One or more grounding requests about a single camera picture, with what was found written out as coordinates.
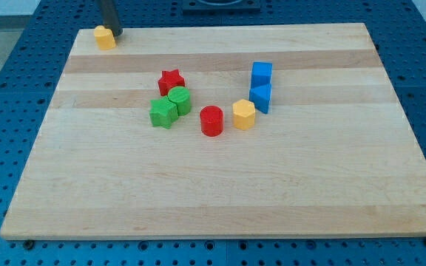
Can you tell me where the blue triangle block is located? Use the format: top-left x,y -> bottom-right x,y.
249,83 -> 271,114

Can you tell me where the red cylinder block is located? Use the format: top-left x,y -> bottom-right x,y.
200,106 -> 224,137

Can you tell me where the yellow hexagon block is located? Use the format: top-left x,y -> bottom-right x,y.
232,99 -> 256,130

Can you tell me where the green cylinder block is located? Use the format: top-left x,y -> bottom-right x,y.
167,86 -> 192,116

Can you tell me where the green star block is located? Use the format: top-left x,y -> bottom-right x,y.
149,96 -> 179,129

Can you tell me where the red star block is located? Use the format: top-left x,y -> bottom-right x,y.
158,69 -> 186,96

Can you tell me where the blue cube block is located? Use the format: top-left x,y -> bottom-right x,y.
251,61 -> 273,88

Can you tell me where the wooden board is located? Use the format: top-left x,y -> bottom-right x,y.
0,23 -> 426,240

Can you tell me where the yellow heart block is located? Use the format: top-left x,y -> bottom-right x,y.
93,25 -> 116,50

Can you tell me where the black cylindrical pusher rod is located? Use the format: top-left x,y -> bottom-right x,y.
96,0 -> 123,37

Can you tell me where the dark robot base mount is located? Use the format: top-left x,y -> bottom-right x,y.
182,0 -> 261,13

